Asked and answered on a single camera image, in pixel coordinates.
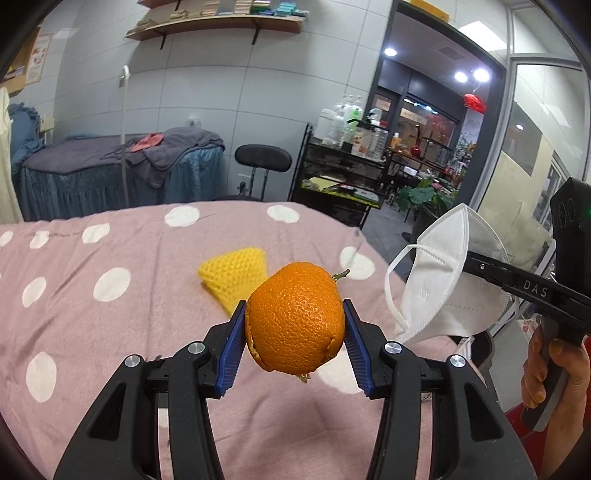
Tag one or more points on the white face mask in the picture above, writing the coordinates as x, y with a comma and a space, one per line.
440, 298

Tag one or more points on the red hanging ornament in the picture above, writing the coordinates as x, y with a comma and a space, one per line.
475, 103

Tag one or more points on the white bottle on cart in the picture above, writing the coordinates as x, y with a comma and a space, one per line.
334, 136

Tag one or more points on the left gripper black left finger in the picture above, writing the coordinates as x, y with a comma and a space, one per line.
118, 436

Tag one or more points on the yellow foam fruit net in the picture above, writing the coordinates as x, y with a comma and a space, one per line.
232, 277

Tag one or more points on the wall poster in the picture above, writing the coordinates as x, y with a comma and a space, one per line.
37, 58

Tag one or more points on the wooden wall shelf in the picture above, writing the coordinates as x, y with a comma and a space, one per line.
256, 15

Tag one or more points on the red cloth on bed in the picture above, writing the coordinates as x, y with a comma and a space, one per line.
149, 141

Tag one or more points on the blue massage bed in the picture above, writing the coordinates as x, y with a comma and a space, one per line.
70, 180

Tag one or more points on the cream hanging garment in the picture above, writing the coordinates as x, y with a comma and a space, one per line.
10, 212

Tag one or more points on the green potted plant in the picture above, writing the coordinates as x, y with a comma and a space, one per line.
427, 202

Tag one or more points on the orange fruit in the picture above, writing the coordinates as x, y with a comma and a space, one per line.
295, 321

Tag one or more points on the dark brown trash bin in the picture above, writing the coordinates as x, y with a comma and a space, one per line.
480, 349

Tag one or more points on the black round stool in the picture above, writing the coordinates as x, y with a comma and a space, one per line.
266, 157

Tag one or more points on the right hand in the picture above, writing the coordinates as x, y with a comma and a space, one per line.
556, 374

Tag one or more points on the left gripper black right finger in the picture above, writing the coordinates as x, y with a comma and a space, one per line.
471, 438

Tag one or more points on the black metal utility cart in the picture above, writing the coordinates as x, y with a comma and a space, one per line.
344, 186

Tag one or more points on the grey towel on bed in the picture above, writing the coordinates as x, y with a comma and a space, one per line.
152, 165

